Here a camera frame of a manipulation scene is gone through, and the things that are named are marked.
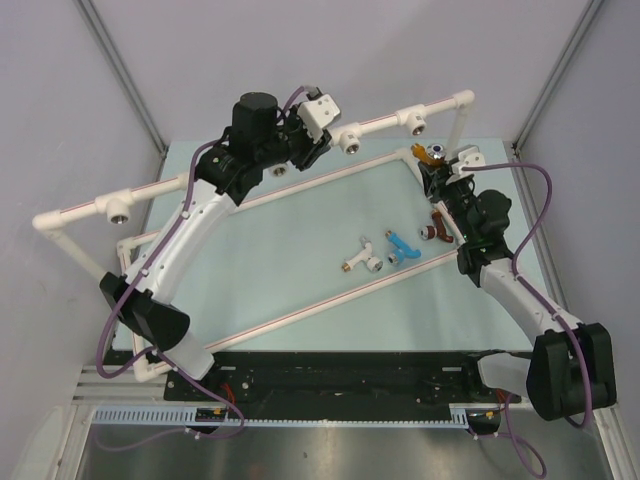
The brown water faucet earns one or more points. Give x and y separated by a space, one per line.
436 230

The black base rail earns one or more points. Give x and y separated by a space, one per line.
342 386

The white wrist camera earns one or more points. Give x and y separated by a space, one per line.
316 115
472 154

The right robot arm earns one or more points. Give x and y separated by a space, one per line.
570 372

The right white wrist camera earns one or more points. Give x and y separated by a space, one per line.
472 154

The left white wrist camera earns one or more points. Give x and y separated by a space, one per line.
316 115

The blue water faucet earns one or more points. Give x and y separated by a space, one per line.
400 250

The orange water faucet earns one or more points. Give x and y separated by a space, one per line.
433 154

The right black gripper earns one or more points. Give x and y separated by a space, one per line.
434 179

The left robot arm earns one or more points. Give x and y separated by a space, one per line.
261 135

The light blue table mat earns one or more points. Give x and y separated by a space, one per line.
275 259

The white water faucet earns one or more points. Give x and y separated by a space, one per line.
365 256

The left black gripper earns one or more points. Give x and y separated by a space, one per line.
294 121

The white PVC pipe frame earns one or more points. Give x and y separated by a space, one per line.
124 347

